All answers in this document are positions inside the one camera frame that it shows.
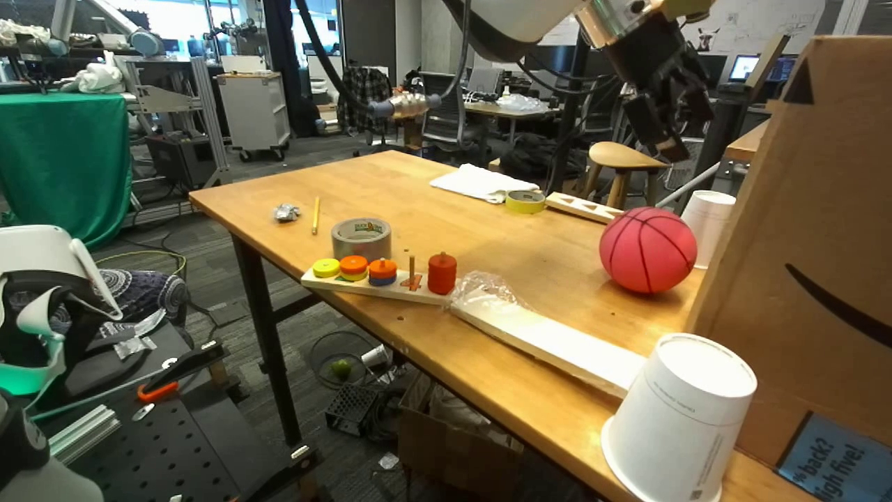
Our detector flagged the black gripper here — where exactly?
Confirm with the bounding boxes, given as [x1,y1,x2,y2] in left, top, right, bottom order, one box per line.
[604,12,713,162]

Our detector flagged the pink mini basketball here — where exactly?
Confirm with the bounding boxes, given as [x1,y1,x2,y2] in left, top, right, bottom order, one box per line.
[600,207,696,295]

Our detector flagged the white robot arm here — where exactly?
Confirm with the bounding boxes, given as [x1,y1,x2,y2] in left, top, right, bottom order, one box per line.
[440,0,716,162]

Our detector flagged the round wooden stool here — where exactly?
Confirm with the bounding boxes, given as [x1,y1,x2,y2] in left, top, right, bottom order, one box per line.
[582,140,666,208]

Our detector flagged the far white paper cup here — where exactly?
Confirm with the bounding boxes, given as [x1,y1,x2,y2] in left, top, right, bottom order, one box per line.
[684,190,737,268]

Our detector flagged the white paper cup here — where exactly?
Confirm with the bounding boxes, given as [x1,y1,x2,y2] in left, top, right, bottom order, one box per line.
[684,190,737,268]
[603,331,759,502]

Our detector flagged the wooden slotted block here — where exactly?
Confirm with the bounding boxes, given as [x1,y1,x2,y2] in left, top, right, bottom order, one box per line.
[547,192,621,222]

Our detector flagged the clear yellow tape roll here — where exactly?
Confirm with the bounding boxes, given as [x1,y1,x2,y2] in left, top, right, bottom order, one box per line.
[504,190,547,214]

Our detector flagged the white folded cloth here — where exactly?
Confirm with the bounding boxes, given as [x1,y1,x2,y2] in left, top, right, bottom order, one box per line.
[431,165,536,204]

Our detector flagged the large cardboard box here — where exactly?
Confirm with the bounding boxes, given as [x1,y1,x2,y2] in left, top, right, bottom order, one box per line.
[688,36,892,465]

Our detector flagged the near white paper cup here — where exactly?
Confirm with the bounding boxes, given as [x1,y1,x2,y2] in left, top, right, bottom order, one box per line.
[603,331,759,502]

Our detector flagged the yellow pencil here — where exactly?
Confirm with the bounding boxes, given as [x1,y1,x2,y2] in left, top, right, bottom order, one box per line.
[309,194,321,236]

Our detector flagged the crumpled foil ball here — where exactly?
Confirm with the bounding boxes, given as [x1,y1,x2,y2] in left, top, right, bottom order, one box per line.
[273,204,300,222]

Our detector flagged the white rolling cabinet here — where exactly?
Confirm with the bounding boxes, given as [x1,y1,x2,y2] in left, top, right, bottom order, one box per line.
[217,73,289,162]

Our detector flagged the green draped table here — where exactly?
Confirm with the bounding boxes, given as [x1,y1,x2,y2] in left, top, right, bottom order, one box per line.
[0,91,130,249]

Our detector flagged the white VR headset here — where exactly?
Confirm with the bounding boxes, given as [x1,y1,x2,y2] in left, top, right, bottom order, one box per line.
[0,225,123,395]

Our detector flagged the wooden ring stacker toy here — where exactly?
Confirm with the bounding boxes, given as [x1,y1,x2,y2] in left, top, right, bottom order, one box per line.
[300,253,451,305]

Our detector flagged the grey duct tape roll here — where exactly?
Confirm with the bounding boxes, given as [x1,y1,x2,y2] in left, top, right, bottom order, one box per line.
[331,218,391,260]

